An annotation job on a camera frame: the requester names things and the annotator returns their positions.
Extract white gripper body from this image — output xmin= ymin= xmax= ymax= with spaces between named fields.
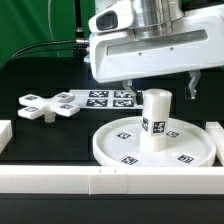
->
xmin=90 ymin=8 xmax=224 ymax=83

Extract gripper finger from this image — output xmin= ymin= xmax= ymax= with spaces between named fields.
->
xmin=185 ymin=70 xmax=201 ymax=100
xmin=122 ymin=80 xmax=137 ymax=97

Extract white round table top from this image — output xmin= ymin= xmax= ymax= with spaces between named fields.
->
xmin=92 ymin=116 xmax=216 ymax=167

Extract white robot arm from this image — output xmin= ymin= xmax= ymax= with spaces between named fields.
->
xmin=89 ymin=0 xmax=224 ymax=97

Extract white marker tag sheet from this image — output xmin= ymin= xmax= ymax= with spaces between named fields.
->
xmin=70 ymin=89 xmax=143 ymax=109

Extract white right fence block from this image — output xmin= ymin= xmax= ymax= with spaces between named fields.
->
xmin=206 ymin=122 xmax=224 ymax=167

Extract white fence block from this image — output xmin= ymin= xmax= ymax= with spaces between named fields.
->
xmin=0 ymin=120 xmax=13 ymax=154
xmin=206 ymin=122 xmax=224 ymax=167

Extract black vertical pole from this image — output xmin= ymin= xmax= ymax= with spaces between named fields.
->
xmin=74 ymin=0 xmax=84 ymax=61

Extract white cross-shaped table base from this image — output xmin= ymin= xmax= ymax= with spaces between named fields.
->
xmin=18 ymin=92 xmax=80 ymax=123

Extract white left fence block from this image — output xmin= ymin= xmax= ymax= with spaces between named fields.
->
xmin=0 ymin=120 xmax=13 ymax=154

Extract white front fence bar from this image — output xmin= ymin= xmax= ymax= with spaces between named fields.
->
xmin=0 ymin=165 xmax=224 ymax=195

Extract black cable upper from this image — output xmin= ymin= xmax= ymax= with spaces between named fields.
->
xmin=6 ymin=39 xmax=90 ymax=64

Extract black cable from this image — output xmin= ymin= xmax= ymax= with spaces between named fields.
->
xmin=9 ymin=47 xmax=90 ymax=63
xmin=6 ymin=39 xmax=90 ymax=64

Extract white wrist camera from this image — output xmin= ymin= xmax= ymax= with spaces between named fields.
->
xmin=88 ymin=0 xmax=134 ymax=33

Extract black cable lower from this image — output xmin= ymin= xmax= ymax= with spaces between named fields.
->
xmin=9 ymin=47 xmax=90 ymax=63

